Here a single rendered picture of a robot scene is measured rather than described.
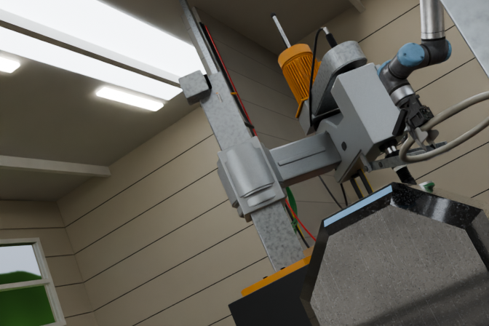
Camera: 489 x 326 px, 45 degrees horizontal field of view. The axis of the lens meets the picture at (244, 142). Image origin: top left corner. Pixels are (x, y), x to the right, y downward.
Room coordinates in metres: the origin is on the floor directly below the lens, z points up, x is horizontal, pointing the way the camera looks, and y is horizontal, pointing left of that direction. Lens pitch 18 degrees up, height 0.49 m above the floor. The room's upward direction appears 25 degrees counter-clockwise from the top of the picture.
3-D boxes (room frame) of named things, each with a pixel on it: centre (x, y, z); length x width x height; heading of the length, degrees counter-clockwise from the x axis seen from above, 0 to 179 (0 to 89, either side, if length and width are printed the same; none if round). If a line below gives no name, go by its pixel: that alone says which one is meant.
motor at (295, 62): (3.67, -0.56, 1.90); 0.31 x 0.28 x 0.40; 101
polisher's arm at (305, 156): (3.50, -0.13, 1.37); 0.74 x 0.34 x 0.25; 112
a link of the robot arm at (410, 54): (2.12, -0.70, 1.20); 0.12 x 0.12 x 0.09; 24
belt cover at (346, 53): (3.36, -0.61, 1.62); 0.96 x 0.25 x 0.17; 11
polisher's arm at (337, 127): (3.41, -0.61, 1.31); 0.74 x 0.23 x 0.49; 11
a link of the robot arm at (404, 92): (2.22, -0.64, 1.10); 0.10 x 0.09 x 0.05; 131
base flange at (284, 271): (3.42, 0.05, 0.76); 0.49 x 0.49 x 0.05; 64
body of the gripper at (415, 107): (2.21, -0.65, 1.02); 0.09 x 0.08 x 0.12; 41
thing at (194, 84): (3.29, 0.13, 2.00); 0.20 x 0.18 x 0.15; 64
